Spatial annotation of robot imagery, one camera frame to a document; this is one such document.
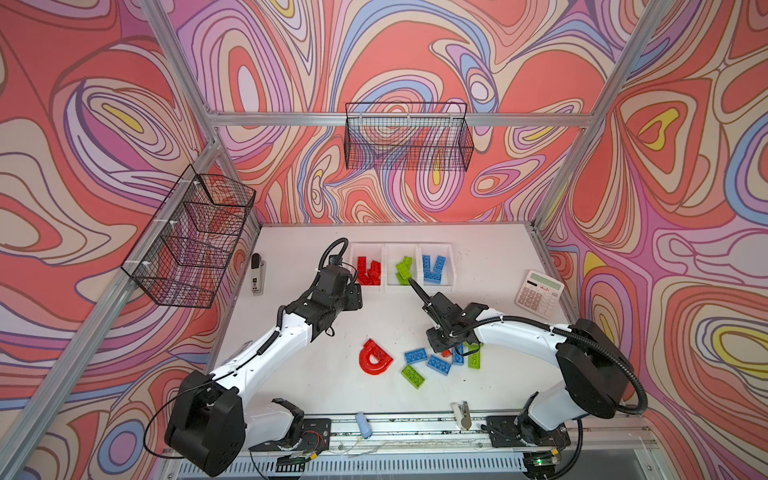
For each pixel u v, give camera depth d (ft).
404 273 3.32
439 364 2.77
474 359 2.82
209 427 1.30
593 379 1.42
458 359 2.78
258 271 3.31
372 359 2.81
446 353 2.76
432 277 3.32
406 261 3.46
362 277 3.33
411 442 2.40
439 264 3.42
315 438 2.36
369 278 3.34
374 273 3.27
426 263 3.44
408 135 3.15
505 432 2.41
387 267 3.38
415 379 2.67
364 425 2.40
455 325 2.12
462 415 2.47
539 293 3.21
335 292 2.14
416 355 2.77
